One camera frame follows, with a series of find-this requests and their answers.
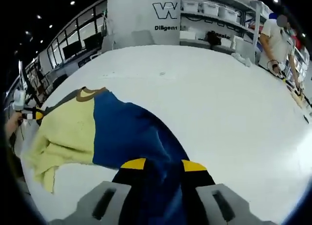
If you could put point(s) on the yellow and blue garment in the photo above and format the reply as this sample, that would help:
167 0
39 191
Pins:
117 132

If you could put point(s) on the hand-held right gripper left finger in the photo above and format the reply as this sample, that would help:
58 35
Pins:
126 186

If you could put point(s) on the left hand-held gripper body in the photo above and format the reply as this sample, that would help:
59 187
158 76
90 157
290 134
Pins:
19 98

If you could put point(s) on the white crumpled cloth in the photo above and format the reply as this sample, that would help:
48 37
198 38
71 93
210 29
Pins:
241 59

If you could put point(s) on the black bag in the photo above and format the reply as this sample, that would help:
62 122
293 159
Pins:
213 40

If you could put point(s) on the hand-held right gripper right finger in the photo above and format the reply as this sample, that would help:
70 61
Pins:
202 181

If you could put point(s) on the grey metal shelving rack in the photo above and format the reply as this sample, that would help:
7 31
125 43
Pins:
243 27

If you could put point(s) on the white storage bin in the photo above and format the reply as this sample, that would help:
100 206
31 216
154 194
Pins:
210 8
228 13
191 6

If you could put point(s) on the grey office chair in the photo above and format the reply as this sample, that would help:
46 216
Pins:
142 38

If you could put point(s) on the black computer monitor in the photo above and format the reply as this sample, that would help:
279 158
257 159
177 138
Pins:
70 52
92 41

